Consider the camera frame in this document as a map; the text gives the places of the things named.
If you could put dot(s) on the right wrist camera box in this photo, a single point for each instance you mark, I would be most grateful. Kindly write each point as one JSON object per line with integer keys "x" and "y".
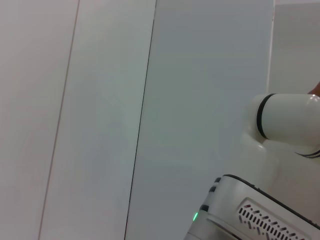
{"x": 237, "y": 197}

